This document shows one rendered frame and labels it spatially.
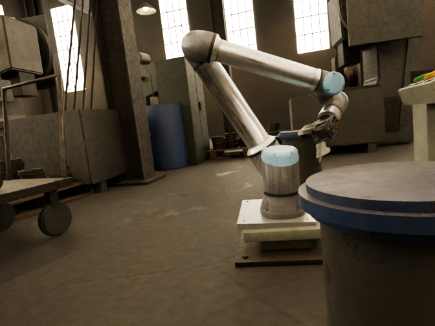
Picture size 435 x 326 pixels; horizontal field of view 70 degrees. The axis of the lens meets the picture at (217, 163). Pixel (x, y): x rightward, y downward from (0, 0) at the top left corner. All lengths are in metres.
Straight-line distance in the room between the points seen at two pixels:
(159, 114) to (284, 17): 8.50
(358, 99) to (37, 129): 3.43
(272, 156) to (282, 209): 0.21
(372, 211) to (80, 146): 2.91
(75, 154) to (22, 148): 0.63
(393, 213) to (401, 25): 4.08
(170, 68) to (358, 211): 4.22
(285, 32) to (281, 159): 10.79
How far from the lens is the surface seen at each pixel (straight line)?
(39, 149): 3.51
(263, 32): 12.01
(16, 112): 6.03
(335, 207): 0.46
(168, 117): 4.22
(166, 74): 4.56
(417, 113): 0.95
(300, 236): 1.24
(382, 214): 0.43
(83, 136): 3.14
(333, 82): 1.34
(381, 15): 4.40
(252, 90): 11.74
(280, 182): 1.25
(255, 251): 1.32
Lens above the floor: 0.55
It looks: 7 degrees down
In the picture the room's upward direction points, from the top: 7 degrees counter-clockwise
